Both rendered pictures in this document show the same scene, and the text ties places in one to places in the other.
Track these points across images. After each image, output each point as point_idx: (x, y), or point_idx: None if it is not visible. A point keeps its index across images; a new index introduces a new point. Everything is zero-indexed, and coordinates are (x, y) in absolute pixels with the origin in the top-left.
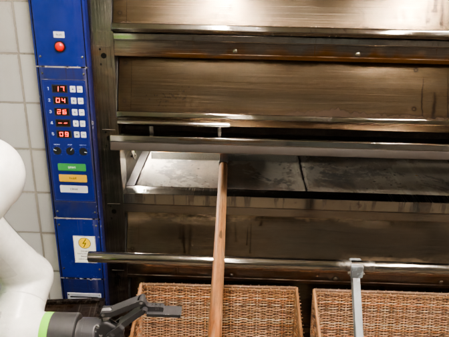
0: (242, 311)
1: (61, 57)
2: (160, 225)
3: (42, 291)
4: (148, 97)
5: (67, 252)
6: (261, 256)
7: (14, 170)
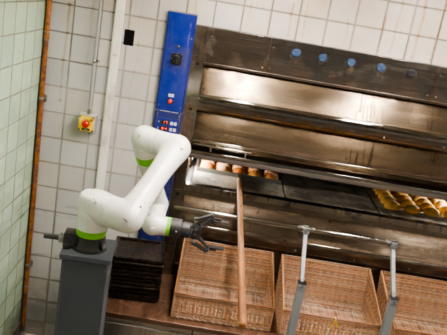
0: None
1: (169, 106)
2: (201, 205)
3: (165, 209)
4: (209, 133)
5: None
6: (255, 230)
7: (189, 147)
